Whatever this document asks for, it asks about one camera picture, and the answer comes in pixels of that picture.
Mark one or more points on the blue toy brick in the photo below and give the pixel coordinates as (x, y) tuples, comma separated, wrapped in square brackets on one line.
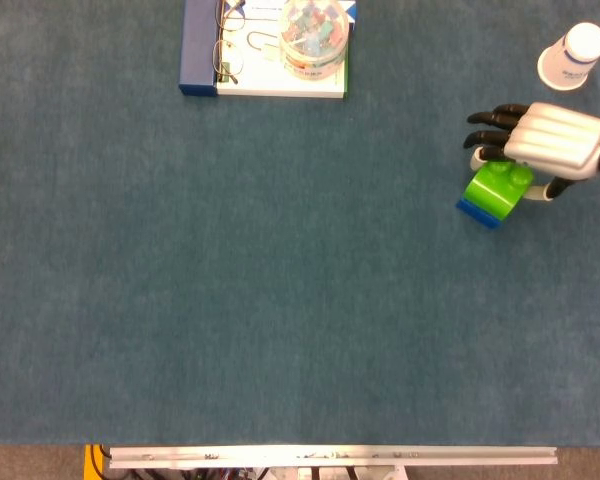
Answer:
[(477, 215)]

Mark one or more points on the green toy brick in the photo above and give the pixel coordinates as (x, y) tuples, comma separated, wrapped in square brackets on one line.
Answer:
[(495, 192)]

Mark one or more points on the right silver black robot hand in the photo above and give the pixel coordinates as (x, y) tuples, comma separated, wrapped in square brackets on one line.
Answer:
[(560, 140)]

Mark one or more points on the blue felt table cloth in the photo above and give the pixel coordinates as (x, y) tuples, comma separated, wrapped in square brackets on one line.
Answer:
[(280, 275)]

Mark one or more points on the clear jar of coloured clips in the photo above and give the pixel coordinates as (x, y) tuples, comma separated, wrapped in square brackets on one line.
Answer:
[(312, 40)]

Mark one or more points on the blue and white book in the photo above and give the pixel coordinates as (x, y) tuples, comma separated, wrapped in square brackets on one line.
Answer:
[(197, 50)]

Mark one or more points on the aluminium rail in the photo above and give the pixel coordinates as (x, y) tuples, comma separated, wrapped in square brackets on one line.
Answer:
[(330, 456)]

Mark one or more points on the yellow frame part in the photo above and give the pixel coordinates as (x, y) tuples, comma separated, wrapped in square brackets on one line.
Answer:
[(89, 462)]

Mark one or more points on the white paper cup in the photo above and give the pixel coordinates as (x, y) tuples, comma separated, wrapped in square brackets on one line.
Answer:
[(567, 60)]

